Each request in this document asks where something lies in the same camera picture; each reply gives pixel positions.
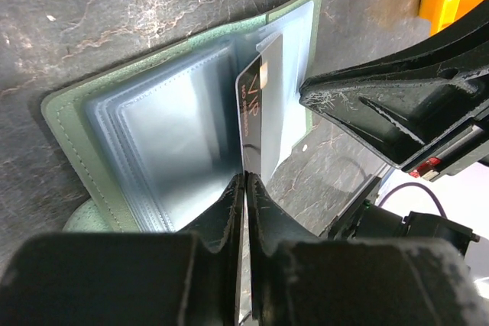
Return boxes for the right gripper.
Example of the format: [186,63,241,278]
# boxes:
[297,27,489,182]

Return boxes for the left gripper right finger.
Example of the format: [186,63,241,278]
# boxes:
[246,174,474,325]

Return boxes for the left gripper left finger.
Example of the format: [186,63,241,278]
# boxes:
[1,174,245,325]

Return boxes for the green card holder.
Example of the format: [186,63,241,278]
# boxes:
[41,0,322,232]

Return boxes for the black credit card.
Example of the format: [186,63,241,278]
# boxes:
[233,32,284,326]

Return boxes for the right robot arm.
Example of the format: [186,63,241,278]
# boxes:
[290,25,488,325]

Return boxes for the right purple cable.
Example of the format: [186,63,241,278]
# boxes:
[376,182,448,220]

